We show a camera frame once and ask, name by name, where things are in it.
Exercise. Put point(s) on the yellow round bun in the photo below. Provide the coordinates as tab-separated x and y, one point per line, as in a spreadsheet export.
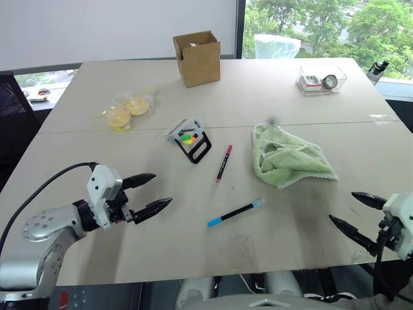
138	105
117	119

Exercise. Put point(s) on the white red small box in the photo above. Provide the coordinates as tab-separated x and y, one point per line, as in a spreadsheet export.
309	83

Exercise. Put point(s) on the black mesh chair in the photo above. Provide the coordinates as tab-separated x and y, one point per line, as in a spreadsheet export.
13	129

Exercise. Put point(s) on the black pen pink cap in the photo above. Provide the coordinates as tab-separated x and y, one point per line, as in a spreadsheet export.
223	164

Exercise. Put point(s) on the flat grey small object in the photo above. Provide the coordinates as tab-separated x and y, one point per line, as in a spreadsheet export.
37	99

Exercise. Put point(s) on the clear crumpled plastic bag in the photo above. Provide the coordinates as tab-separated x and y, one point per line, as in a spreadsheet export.
277	45

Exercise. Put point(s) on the black tape roll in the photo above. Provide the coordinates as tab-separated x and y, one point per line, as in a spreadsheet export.
329	82

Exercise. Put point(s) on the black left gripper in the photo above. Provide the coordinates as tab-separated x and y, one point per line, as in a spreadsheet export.
120	204

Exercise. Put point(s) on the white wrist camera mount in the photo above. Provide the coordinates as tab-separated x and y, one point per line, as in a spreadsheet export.
100	187
400	206

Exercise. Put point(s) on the green highlighter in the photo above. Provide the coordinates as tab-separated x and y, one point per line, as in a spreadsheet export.
185	139

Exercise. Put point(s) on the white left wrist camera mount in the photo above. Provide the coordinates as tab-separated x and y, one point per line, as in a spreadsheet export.
100	187

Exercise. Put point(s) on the dark panel red button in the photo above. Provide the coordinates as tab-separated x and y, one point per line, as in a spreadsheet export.
80	298

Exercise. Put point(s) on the silver rounded robot leg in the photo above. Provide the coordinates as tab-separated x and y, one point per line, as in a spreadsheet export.
193	292
284	285

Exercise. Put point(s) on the light green towel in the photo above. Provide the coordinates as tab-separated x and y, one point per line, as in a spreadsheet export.
284	155

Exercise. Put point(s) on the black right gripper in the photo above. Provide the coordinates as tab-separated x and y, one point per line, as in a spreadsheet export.
391	235

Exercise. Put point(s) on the brown cardboard box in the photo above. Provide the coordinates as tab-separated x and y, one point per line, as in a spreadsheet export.
201	64

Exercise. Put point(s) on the orange white small object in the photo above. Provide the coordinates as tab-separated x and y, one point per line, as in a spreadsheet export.
42	92

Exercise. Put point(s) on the clear plastic container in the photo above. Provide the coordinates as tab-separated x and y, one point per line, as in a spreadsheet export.
335	69

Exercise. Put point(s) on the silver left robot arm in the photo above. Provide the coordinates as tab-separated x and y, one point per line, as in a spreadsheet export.
48	226

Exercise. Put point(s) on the dark window frame post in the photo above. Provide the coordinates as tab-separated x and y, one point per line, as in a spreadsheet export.
240	29

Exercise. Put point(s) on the orange highlighter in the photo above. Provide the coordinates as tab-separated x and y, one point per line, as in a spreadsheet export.
193	138

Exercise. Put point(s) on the black stand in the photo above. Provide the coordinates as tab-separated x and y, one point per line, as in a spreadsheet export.
198	150

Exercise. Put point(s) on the black pen blue cap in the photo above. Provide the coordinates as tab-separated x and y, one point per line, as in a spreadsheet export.
235	213

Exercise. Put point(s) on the silver robot torso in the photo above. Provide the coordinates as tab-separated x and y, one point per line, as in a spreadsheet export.
264	304

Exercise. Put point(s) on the clear plastic bun bag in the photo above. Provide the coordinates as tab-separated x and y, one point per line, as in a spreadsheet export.
106	111

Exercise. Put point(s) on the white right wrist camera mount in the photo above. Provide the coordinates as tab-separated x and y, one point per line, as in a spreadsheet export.
400	206

